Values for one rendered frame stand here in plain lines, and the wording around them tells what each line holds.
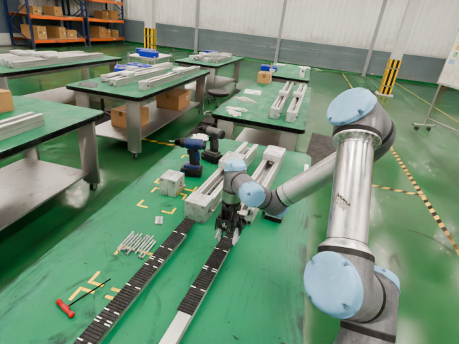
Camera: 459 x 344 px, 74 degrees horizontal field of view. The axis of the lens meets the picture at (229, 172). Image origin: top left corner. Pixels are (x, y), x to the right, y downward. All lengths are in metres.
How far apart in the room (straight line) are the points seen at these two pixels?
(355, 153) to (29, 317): 0.98
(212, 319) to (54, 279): 0.53
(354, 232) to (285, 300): 0.48
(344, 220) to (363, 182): 0.10
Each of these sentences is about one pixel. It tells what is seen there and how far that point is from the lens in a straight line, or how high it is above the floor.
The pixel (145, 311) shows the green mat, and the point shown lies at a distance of 1.03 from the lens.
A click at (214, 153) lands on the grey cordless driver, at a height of 0.85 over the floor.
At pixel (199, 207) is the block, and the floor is 0.86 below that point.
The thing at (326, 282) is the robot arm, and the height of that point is 1.15.
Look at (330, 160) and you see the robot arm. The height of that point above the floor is 1.25.
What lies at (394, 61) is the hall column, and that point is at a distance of 11.19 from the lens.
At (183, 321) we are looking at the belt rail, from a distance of 0.97.
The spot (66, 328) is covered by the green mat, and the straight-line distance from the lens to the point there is 1.04.
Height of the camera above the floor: 1.58
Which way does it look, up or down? 26 degrees down
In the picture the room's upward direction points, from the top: 7 degrees clockwise
